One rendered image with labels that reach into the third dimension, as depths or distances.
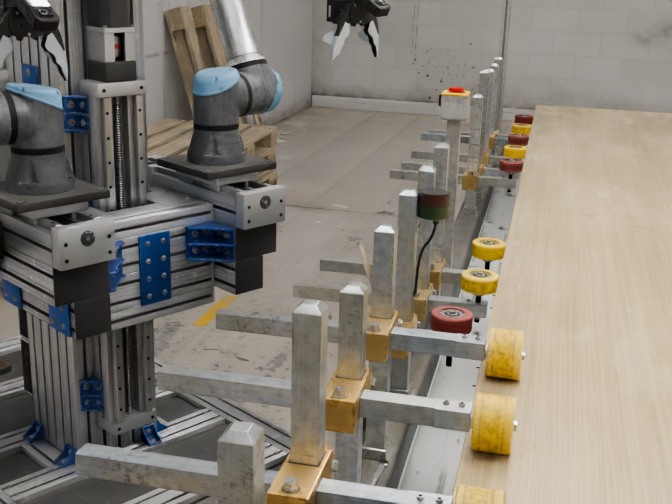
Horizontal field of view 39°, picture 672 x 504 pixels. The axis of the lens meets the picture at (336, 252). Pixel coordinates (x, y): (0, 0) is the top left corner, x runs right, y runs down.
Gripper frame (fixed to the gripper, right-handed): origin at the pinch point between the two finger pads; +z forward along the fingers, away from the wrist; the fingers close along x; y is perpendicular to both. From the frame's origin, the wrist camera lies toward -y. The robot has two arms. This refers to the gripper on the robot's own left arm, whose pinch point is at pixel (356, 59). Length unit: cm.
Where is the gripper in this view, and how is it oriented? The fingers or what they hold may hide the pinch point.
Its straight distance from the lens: 230.8
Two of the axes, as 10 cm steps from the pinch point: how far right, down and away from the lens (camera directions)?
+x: -7.1, 1.9, -6.7
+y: -7.0, -2.3, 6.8
